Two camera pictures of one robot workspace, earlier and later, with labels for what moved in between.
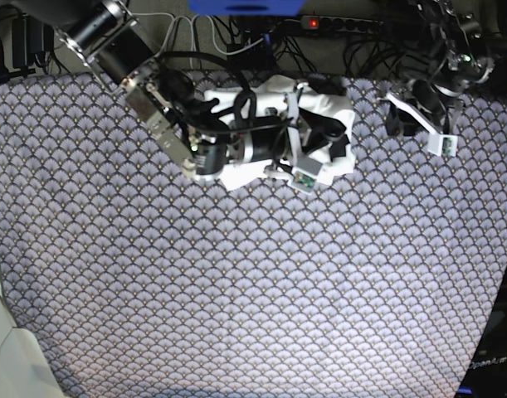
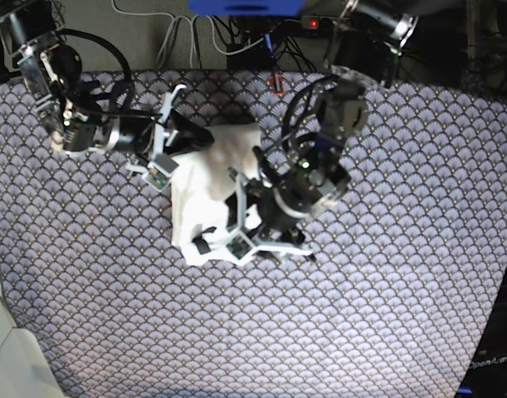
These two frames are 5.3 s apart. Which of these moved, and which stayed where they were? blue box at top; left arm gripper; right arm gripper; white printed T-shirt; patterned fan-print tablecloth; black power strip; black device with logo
Moved: right arm gripper; left arm gripper; white printed T-shirt
Stayed: patterned fan-print tablecloth; blue box at top; black device with logo; black power strip
